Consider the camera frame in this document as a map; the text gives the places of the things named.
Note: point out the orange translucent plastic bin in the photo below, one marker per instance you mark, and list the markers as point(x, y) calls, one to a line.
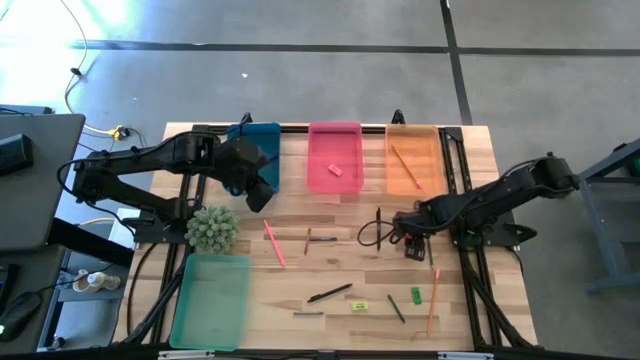
point(425, 150)

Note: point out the potted green succulent plant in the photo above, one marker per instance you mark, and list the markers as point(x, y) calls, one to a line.
point(212, 230)

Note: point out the green eraser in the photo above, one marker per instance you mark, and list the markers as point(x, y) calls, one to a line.
point(416, 295)

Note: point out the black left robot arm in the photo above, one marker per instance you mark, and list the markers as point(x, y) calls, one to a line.
point(150, 160)

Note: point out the black aluminium table frame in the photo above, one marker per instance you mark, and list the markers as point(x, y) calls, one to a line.
point(294, 129)

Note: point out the yellow power plug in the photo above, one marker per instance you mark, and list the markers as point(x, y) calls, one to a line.
point(119, 133)

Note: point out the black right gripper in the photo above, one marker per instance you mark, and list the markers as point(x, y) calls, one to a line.
point(412, 225)

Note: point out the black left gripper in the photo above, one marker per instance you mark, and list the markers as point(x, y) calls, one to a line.
point(242, 162)

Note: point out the yellow-green eraser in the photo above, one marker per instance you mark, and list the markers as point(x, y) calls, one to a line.
point(359, 306)

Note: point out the black pen with print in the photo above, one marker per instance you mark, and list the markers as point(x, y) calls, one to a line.
point(330, 293)

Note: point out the green pencil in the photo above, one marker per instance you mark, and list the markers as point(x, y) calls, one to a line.
point(430, 257)

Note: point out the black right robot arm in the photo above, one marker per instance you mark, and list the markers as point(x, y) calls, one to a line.
point(500, 192)

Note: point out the grey crayon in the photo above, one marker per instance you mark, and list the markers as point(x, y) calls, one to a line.
point(308, 313)

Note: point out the black box device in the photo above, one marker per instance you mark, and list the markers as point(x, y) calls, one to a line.
point(15, 155)

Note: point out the teal green plastic bin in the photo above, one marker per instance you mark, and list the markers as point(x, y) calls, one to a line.
point(210, 330)

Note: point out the black desk crossbar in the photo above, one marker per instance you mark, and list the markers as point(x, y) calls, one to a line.
point(90, 243)

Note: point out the plain black pen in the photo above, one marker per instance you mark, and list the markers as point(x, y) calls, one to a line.
point(378, 230)

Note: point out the red-pink eraser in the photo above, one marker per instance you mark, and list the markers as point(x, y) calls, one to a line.
point(335, 170)

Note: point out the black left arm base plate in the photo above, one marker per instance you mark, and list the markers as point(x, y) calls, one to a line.
point(150, 232)

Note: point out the plain orange pencil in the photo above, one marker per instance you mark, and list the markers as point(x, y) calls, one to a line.
point(407, 168)

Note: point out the silver frame bracket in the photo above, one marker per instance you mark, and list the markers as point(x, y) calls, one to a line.
point(465, 356)
point(185, 355)

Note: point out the black computer mouse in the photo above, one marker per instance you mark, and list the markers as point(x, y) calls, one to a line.
point(20, 315)

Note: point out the grey desk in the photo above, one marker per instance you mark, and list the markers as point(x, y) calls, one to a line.
point(40, 200)

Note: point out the white plastic object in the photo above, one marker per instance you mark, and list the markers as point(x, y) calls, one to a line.
point(100, 281)

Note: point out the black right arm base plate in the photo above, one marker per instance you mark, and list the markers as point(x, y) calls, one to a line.
point(500, 235)

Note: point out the red crayon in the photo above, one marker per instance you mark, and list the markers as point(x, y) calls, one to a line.
point(307, 241)

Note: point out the blue metal-framed table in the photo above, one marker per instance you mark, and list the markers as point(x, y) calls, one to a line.
point(600, 235)

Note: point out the black arched frame clamp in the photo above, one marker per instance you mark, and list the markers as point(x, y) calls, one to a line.
point(245, 119)
point(398, 118)

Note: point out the dark green crayon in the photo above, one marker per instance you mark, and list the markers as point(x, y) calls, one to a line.
point(396, 308)

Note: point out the orange pencil with pink eraser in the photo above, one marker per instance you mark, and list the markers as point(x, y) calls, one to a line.
point(433, 302)

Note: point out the blue plastic bin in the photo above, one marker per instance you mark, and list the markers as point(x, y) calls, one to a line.
point(260, 130)

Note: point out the pink translucent plastic bin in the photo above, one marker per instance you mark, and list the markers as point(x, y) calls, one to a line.
point(335, 145)

